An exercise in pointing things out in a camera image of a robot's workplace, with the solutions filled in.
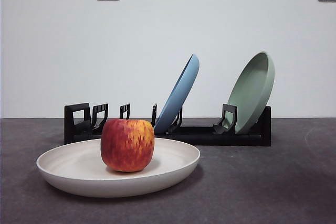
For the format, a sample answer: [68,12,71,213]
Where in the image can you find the red yellow apple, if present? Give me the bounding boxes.
[100,118,155,173]

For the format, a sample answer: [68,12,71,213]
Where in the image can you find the pale yellow plate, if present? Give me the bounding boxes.
[36,137,202,198]

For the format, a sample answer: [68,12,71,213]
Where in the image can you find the blue plate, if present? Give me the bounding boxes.
[153,53,200,133]

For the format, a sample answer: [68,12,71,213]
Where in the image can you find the black plate rack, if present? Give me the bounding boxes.
[64,102,271,147]

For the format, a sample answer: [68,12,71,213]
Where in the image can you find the green plate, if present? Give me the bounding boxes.
[227,51,276,135]

